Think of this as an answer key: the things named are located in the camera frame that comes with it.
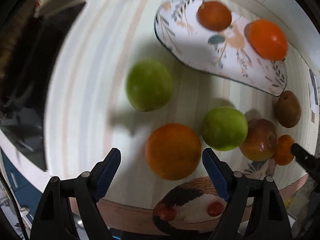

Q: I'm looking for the large green plum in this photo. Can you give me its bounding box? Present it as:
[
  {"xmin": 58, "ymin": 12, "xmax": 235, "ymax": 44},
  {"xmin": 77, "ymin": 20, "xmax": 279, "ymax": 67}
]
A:
[{"xmin": 201, "ymin": 106, "xmax": 248, "ymax": 151}]

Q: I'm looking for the white paper napkin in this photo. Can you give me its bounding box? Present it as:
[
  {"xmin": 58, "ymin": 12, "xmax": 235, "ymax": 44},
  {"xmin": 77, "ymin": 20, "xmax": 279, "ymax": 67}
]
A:
[{"xmin": 309, "ymin": 84, "xmax": 318, "ymax": 114}]

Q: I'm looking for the small brown card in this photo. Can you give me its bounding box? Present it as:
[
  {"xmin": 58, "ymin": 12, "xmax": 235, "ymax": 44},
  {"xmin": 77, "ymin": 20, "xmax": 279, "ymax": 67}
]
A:
[{"xmin": 311, "ymin": 111, "xmax": 315, "ymax": 123}]

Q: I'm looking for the striped cat table mat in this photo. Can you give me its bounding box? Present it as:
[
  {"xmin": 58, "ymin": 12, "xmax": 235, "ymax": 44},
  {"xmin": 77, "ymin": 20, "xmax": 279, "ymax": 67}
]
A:
[{"xmin": 44, "ymin": 0, "xmax": 319, "ymax": 235}]

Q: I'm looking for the red cherry tomato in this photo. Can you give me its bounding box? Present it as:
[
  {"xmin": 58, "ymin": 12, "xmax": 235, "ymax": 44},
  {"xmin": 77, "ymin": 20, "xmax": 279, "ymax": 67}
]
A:
[
  {"xmin": 158, "ymin": 207, "xmax": 177, "ymax": 222},
  {"xmin": 207, "ymin": 202, "xmax": 225, "ymax": 217}
]

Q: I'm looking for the large orange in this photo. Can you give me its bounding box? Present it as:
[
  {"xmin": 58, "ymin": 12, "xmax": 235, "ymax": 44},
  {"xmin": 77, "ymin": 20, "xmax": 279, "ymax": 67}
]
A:
[{"xmin": 247, "ymin": 19, "xmax": 288, "ymax": 61}]

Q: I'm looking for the blue smartphone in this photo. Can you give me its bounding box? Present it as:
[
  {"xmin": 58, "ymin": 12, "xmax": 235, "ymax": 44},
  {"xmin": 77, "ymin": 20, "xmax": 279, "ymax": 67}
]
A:
[{"xmin": 309, "ymin": 69, "xmax": 319, "ymax": 105}]

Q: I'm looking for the floral oval plate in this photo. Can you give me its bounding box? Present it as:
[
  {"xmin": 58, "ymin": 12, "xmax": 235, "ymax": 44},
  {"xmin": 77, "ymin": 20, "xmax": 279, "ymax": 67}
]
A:
[{"xmin": 154, "ymin": 0, "xmax": 287, "ymax": 96}]

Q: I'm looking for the tan mango fruit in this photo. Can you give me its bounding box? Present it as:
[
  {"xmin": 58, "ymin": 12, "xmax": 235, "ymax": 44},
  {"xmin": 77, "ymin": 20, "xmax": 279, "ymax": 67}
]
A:
[{"xmin": 274, "ymin": 90, "xmax": 302, "ymax": 128}]

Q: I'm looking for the small green plum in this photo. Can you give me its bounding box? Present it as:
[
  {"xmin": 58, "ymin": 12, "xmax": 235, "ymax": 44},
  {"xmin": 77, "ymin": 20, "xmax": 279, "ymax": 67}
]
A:
[{"xmin": 126, "ymin": 59, "xmax": 173, "ymax": 112}]

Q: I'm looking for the dark brown tangerine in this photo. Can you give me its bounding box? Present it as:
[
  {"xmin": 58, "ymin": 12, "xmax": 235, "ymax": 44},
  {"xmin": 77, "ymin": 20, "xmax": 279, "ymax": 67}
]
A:
[{"xmin": 196, "ymin": 1, "xmax": 232, "ymax": 31}]

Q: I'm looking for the small tangerine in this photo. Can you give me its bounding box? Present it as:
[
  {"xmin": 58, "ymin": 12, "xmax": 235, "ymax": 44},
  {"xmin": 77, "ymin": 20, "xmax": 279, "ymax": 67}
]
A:
[{"xmin": 145, "ymin": 123, "xmax": 201, "ymax": 180}]

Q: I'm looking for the red green apple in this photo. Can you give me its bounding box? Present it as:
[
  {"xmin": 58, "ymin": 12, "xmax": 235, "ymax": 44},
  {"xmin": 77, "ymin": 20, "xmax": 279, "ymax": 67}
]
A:
[{"xmin": 239, "ymin": 119, "xmax": 278, "ymax": 161}]

